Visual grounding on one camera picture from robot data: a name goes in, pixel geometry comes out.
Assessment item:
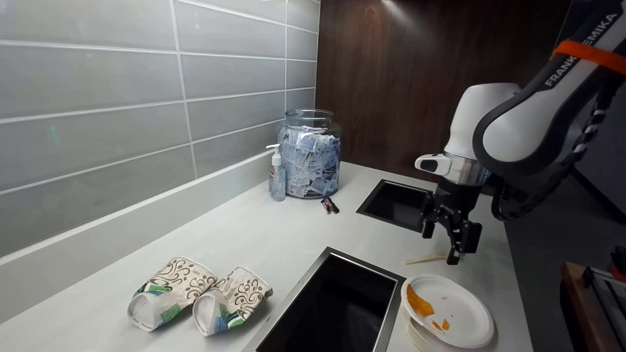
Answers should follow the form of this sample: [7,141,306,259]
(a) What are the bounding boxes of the crushed patterned paper cup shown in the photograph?
[124,257,220,333]

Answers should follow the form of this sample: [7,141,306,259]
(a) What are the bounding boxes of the cream plastic spoon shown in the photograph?
[404,253,451,266]

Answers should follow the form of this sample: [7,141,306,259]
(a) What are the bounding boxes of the big orange food piece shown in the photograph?
[404,284,435,321]

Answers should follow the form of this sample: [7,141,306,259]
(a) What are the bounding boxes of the right snack bag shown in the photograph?
[191,264,273,339]

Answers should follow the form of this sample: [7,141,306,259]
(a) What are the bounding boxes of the dark candy wrapper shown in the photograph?
[318,194,342,216]

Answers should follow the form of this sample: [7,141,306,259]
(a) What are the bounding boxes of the white paper plate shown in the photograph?
[398,272,496,352]

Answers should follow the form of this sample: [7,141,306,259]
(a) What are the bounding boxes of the glass jar of packets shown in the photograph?
[277,108,342,200]

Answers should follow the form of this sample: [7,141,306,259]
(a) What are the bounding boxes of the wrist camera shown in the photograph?
[414,153,461,186]

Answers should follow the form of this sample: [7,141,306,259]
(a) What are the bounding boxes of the wooden cart top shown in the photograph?
[559,261,626,352]

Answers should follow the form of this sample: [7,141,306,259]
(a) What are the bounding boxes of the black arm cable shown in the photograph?
[570,77,619,173]

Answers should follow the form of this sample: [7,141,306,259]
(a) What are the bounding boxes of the small clear sanitiser bottle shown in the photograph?
[267,143,289,204]

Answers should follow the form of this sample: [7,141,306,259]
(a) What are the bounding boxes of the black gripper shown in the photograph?
[420,182,484,266]

